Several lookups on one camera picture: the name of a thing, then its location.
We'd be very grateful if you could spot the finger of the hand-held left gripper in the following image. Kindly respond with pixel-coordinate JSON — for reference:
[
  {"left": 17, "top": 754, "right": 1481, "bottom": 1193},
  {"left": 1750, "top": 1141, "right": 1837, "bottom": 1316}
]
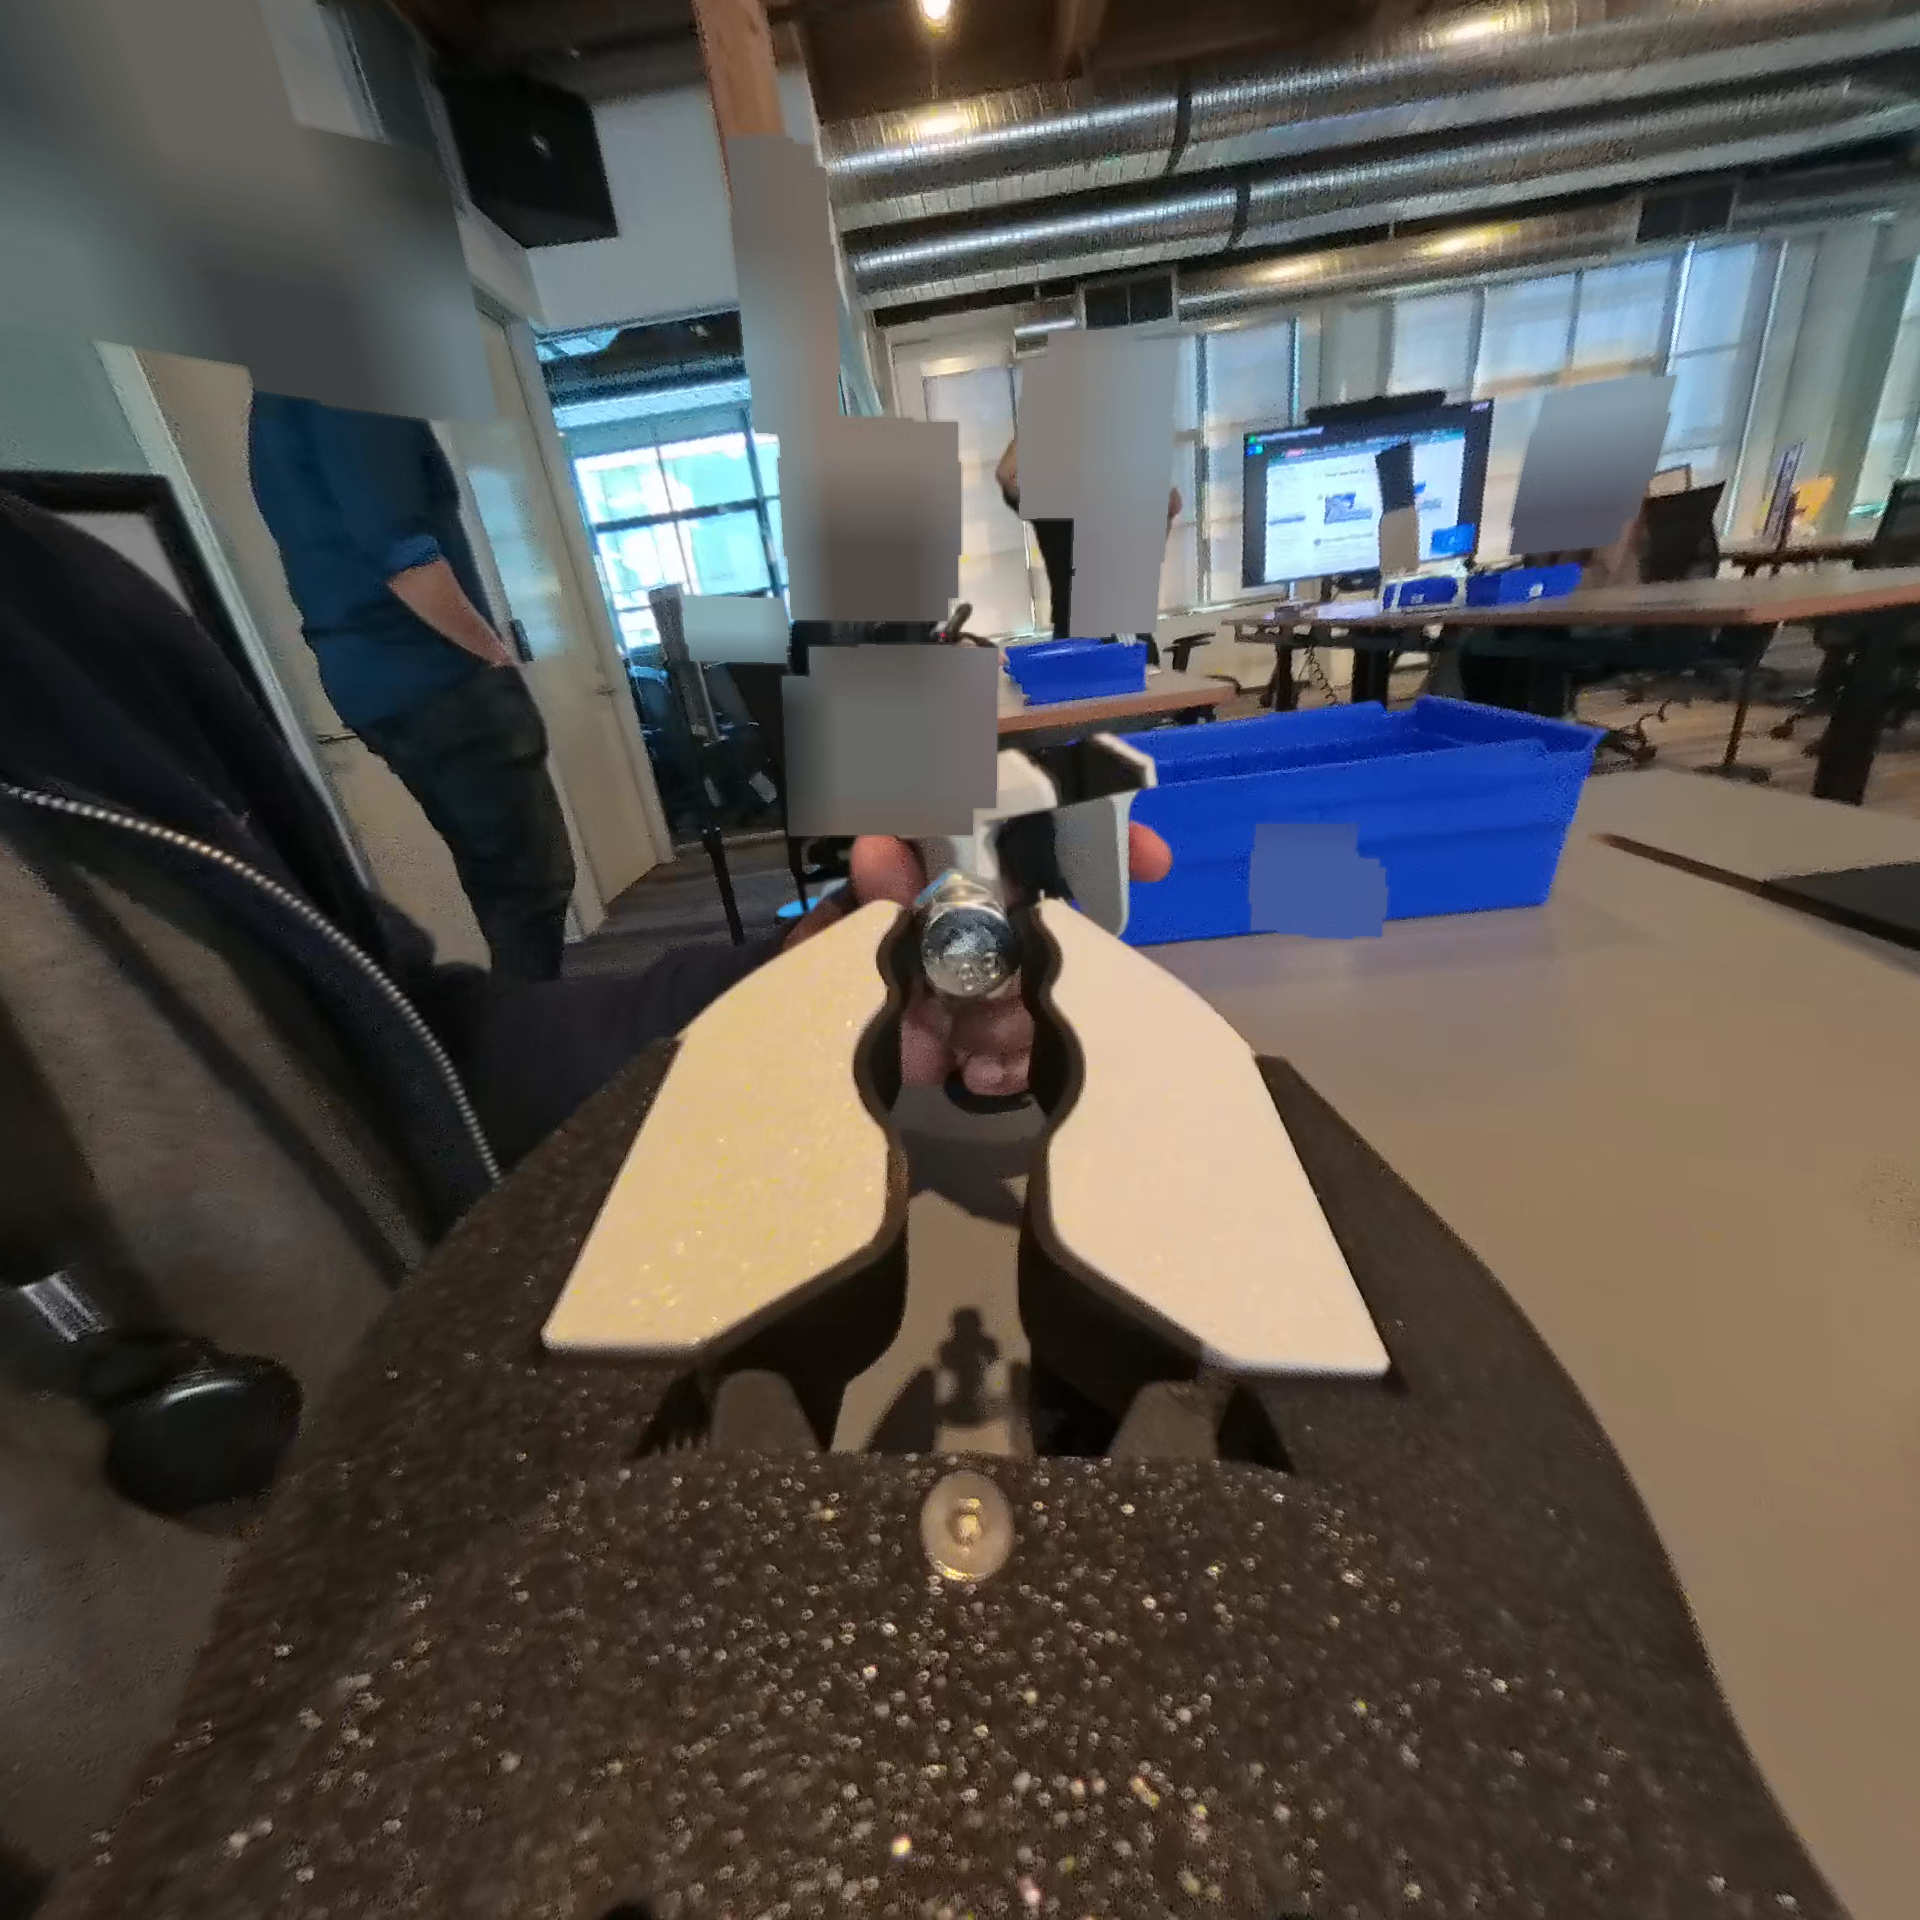
[
  {"left": 1048, "top": 792, "right": 1133, "bottom": 934},
  {"left": 975, "top": 748, "right": 1064, "bottom": 906}
]

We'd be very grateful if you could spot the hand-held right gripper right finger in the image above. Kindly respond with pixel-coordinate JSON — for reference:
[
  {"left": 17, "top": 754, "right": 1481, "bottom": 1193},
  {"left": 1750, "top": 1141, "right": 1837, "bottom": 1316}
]
[{"left": 1011, "top": 902, "right": 1393, "bottom": 1382}]

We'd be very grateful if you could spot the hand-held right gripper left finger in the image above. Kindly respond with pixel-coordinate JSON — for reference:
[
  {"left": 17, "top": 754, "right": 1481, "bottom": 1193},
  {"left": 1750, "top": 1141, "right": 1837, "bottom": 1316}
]
[{"left": 539, "top": 901, "right": 911, "bottom": 1363}]

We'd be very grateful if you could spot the steel bolt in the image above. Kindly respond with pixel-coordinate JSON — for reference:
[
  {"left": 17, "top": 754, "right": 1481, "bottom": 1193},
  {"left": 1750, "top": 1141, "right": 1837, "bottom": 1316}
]
[{"left": 918, "top": 897, "right": 1023, "bottom": 1004}]

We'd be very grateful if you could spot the blue plastic bin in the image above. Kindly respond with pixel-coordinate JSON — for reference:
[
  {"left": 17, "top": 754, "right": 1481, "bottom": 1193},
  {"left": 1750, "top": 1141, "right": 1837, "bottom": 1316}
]
[{"left": 1117, "top": 693, "right": 1607, "bottom": 947}]

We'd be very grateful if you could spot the person's left forearm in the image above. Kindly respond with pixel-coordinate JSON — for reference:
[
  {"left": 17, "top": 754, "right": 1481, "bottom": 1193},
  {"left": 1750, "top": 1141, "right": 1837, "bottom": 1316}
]
[{"left": 434, "top": 912, "right": 803, "bottom": 1174}]

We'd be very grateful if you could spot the person's left hand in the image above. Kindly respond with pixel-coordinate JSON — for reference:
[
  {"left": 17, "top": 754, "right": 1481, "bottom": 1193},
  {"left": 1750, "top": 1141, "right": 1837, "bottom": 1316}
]
[{"left": 785, "top": 818, "right": 1177, "bottom": 1101}]

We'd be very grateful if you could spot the large display screen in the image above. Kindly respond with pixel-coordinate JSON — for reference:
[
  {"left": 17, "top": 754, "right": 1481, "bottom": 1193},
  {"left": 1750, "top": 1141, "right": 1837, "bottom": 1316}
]
[{"left": 1238, "top": 401, "right": 1499, "bottom": 593}]

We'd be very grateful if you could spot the long wooden office table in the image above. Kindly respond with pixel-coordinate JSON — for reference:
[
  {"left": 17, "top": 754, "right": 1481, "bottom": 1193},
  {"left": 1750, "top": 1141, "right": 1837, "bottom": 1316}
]
[{"left": 1222, "top": 566, "right": 1920, "bottom": 806}]

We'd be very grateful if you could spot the black badge reel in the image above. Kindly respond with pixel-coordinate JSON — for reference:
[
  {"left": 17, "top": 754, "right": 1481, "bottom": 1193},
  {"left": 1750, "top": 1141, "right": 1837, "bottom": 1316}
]
[{"left": 15, "top": 1266, "right": 306, "bottom": 1521}]

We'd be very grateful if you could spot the person's dark zip jacket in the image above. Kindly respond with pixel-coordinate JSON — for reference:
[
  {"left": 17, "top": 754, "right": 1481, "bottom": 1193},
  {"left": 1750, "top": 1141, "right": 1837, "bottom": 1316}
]
[{"left": 0, "top": 491, "right": 505, "bottom": 1501}]

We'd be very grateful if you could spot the black office chair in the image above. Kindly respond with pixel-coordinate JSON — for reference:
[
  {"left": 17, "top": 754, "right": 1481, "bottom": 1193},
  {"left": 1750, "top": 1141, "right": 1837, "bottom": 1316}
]
[{"left": 1638, "top": 481, "right": 1729, "bottom": 590}]

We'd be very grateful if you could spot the white door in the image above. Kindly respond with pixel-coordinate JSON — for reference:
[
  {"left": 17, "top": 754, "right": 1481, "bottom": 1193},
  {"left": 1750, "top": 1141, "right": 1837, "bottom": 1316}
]
[{"left": 93, "top": 338, "right": 671, "bottom": 969}]

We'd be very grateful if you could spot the metal air duct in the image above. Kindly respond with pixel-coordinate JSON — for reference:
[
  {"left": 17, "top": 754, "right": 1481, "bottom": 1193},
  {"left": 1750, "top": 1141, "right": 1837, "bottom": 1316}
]
[{"left": 817, "top": 0, "right": 1920, "bottom": 190}]

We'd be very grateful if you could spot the wooden support post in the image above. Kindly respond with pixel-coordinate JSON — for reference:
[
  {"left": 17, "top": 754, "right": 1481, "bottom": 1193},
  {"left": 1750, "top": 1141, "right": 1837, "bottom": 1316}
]
[{"left": 689, "top": 0, "right": 792, "bottom": 146}]

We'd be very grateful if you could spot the black wall speaker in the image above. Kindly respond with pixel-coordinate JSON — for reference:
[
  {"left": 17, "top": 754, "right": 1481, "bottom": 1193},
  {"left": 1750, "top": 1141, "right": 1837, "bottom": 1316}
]
[{"left": 439, "top": 70, "right": 621, "bottom": 252}]

